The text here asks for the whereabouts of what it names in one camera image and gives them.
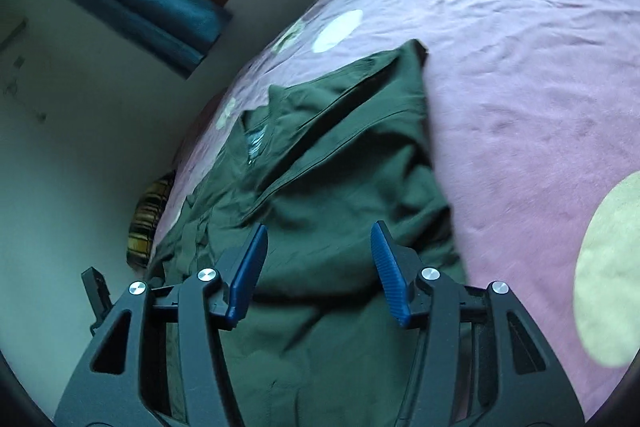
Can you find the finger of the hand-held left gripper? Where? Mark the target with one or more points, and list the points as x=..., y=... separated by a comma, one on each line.
x=96, y=289

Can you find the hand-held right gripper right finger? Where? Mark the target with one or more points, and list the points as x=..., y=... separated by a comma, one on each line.
x=389, y=271

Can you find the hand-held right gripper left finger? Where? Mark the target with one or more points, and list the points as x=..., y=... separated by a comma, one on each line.
x=246, y=271

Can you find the dark green jacket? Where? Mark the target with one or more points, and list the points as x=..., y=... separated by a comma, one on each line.
x=330, y=187

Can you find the striped cushion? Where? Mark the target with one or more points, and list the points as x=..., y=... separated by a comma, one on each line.
x=147, y=222

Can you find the pink dotted bed sheet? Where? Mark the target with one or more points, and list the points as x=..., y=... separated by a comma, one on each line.
x=525, y=82

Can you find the blue curtain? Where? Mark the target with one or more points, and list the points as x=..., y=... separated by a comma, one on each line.
x=125, y=7

